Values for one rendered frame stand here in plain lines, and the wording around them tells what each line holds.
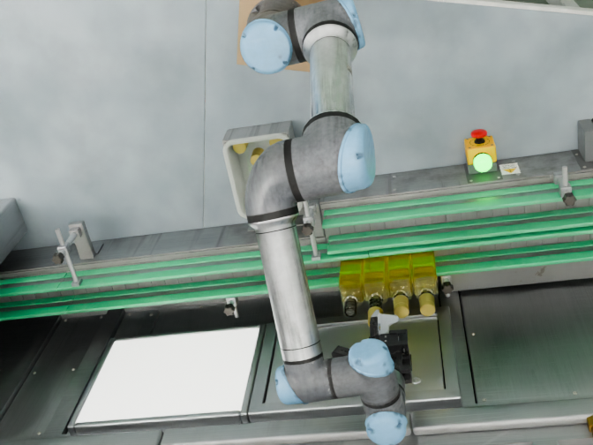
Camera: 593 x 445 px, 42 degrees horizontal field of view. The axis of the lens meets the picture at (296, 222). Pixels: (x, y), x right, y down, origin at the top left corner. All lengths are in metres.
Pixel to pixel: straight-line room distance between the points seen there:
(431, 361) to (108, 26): 1.12
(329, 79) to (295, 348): 0.51
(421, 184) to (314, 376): 0.70
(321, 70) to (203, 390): 0.80
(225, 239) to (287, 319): 0.70
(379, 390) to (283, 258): 0.30
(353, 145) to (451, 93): 0.67
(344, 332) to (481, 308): 0.36
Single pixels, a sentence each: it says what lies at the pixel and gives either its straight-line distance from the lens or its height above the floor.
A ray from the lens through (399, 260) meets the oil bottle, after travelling 1.92.
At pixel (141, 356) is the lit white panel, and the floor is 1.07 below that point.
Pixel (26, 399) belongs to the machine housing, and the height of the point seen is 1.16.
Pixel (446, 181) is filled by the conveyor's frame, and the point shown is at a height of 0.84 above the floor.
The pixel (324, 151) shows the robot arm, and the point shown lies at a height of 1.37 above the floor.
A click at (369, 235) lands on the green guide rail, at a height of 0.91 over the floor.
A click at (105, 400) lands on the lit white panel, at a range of 1.97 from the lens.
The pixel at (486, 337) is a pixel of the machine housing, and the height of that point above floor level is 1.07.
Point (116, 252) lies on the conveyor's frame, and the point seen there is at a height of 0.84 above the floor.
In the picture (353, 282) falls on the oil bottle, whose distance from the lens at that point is 1.86.
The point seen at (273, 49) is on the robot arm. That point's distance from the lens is 1.70.
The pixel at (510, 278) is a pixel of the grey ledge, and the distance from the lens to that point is 2.09.
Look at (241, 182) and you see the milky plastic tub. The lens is 2.06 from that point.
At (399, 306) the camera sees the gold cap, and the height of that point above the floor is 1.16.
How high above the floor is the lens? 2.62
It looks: 61 degrees down
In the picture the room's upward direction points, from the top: 169 degrees counter-clockwise
